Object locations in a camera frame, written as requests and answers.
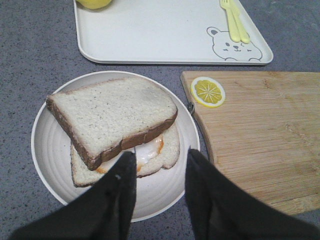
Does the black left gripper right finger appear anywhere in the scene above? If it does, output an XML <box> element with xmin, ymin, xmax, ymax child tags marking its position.
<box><xmin>185</xmin><ymin>149</ymin><xmax>320</xmax><ymax>240</ymax></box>

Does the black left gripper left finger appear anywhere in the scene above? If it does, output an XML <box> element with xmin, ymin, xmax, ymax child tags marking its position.
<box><xmin>9</xmin><ymin>151</ymin><xmax>137</xmax><ymax>240</ymax></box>

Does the fried egg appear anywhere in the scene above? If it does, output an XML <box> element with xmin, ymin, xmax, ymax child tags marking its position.
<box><xmin>95</xmin><ymin>134</ymin><xmax>164</xmax><ymax>174</ymax></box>

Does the white round plate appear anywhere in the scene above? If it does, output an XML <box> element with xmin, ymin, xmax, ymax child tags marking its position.
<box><xmin>31</xmin><ymin>71</ymin><xmax>200</xmax><ymax>222</ymax></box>

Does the white bread slice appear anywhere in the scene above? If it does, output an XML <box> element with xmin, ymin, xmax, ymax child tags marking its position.
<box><xmin>70</xmin><ymin>124</ymin><xmax>180</xmax><ymax>188</ymax></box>
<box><xmin>46</xmin><ymin>77</ymin><xmax>178</xmax><ymax>171</ymax></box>

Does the white rectangular tray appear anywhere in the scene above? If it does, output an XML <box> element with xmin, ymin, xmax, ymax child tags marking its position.
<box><xmin>74</xmin><ymin>0</ymin><xmax>274</xmax><ymax>65</ymax></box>

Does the wooden cutting board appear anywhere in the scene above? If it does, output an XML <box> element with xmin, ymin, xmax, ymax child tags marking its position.
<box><xmin>180</xmin><ymin>71</ymin><xmax>320</xmax><ymax>215</ymax></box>

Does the lemon slice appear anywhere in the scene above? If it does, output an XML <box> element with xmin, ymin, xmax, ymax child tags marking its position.
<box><xmin>190</xmin><ymin>76</ymin><xmax>226</xmax><ymax>108</ymax></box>

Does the yellow plastic fork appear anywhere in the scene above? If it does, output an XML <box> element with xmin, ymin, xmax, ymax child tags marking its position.
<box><xmin>219</xmin><ymin>0</ymin><xmax>241</xmax><ymax>43</ymax></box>

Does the yellow lemon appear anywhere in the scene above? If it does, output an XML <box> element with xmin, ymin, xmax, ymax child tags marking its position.
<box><xmin>76</xmin><ymin>0</ymin><xmax>112</xmax><ymax>10</ymax></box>

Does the metal cutting board handle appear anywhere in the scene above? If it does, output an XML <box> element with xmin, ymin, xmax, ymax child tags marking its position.
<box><xmin>186</xmin><ymin>101</ymin><xmax>195</xmax><ymax>116</ymax></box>

